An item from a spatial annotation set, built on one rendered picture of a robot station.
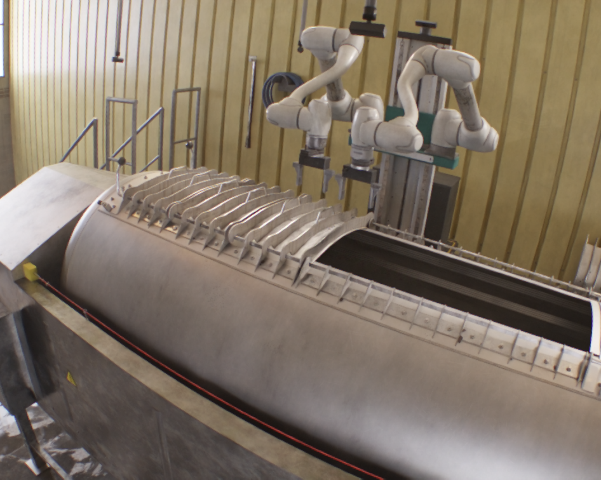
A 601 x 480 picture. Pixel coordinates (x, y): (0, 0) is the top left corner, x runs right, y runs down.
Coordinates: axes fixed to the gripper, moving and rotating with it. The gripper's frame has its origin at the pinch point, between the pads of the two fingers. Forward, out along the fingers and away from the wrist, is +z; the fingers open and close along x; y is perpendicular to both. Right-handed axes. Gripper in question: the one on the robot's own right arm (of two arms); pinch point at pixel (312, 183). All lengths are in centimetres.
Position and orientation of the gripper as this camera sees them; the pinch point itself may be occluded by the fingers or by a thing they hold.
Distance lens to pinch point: 211.0
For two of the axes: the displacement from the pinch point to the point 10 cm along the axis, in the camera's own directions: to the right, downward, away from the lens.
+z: -1.0, 9.1, 3.9
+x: -8.6, -2.8, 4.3
